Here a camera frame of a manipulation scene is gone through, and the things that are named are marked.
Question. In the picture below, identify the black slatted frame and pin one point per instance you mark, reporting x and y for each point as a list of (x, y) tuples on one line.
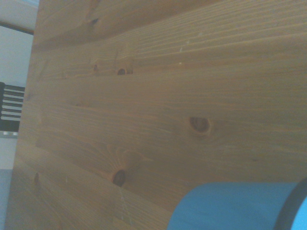
[(9, 119)]

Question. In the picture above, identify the blue enamel mug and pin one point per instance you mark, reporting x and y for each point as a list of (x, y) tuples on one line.
[(227, 206)]

